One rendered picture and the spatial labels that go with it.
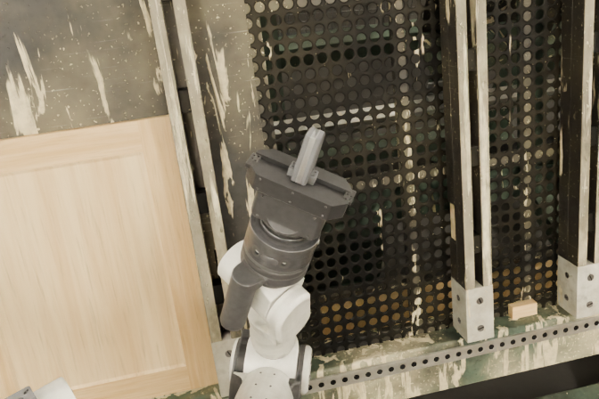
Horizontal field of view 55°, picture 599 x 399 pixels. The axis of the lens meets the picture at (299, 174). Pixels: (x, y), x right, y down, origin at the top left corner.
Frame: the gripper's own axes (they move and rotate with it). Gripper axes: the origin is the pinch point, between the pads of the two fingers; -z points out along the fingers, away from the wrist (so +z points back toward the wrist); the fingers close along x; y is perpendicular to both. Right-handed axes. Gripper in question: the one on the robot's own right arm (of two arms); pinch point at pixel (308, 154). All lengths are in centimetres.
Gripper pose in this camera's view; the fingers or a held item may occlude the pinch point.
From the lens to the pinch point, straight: 62.9
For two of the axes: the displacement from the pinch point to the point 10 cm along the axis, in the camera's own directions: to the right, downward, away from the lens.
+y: 3.2, -5.5, 7.7
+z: -2.4, 7.4, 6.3
